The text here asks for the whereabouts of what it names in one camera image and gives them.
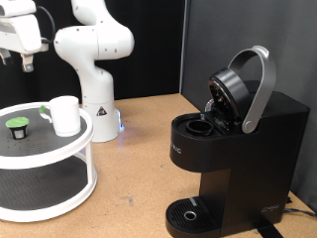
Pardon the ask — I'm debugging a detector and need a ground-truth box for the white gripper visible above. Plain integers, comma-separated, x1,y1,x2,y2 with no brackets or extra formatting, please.
0,13,44,73

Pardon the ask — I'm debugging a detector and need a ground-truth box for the black coffee pod green lid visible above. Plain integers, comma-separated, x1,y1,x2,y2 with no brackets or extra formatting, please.
5,116,31,141

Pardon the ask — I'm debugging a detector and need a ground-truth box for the silver Keurig lid handle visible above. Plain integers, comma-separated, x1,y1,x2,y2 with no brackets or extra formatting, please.
227,45,277,135

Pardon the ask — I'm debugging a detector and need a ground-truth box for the black Keurig coffee machine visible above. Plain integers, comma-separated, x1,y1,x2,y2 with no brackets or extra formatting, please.
164,67,311,238

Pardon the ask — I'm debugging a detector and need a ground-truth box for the white two-tier turntable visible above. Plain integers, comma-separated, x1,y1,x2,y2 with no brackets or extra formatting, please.
0,101,99,223

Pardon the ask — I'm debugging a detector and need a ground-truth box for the black backdrop curtain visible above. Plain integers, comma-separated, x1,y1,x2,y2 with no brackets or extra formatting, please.
0,0,186,110

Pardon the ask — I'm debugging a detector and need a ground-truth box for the grey backdrop panel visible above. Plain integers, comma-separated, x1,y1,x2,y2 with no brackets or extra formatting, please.
179,0,317,212

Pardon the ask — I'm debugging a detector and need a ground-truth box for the black drip tray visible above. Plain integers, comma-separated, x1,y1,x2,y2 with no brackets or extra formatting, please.
164,195,229,238

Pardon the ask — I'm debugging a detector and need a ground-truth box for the black tape strip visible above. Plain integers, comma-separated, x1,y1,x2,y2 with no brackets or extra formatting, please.
252,222,285,238

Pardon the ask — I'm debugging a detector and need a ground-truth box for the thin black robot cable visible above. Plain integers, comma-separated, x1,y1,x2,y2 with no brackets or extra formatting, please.
35,5,56,45

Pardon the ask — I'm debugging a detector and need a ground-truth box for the white mug green-taped handle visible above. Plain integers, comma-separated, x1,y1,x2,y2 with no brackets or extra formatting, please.
39,95,82,138

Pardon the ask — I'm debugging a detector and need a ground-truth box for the black machine power cable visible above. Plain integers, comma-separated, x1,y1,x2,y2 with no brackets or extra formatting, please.
283,196,317,219

